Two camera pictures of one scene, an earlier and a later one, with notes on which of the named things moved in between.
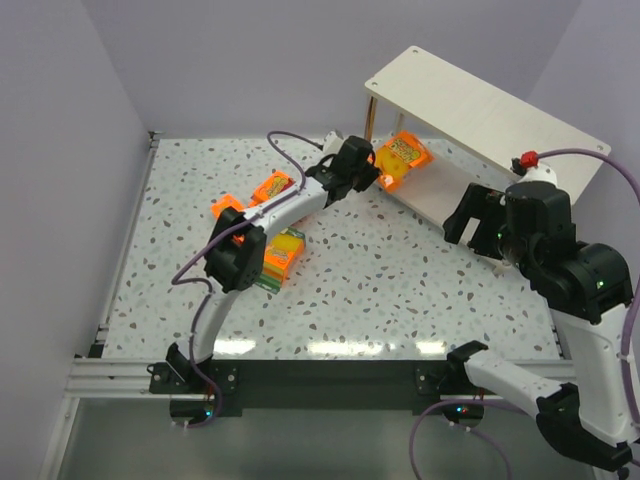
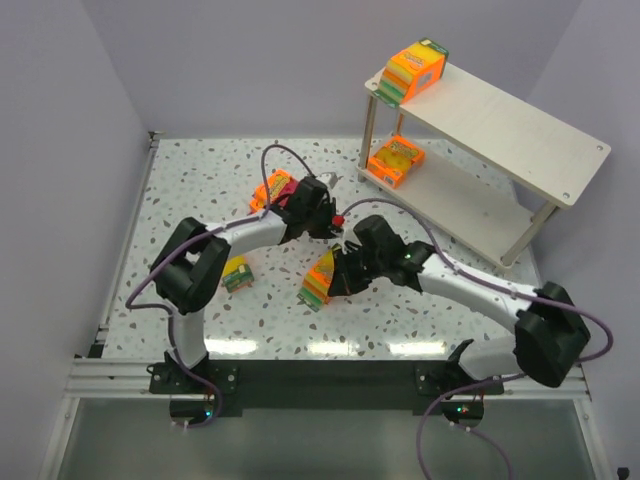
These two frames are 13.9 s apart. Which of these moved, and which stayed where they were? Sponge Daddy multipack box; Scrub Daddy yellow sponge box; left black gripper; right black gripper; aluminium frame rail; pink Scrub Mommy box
Moved: Scrub Daddy yellow sponge box; left black gripper; Sponge Daddy multipack box; right black gripper
Stayed: pink Scrub Mommy box; aluminium frame rail
